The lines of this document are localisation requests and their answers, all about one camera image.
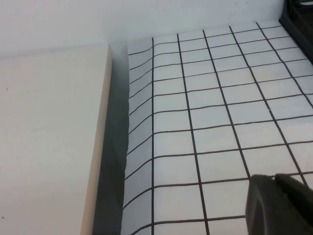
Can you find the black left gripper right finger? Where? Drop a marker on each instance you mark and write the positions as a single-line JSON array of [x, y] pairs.
[[300, 210]]

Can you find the black plastic drain tray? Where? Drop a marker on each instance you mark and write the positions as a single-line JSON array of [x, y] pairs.
[[300, 34]]

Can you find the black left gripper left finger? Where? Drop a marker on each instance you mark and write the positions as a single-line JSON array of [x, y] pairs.
[[259, 205]]

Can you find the white black grid tablecloth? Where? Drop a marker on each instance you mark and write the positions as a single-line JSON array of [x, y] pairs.
[[207, 122]]

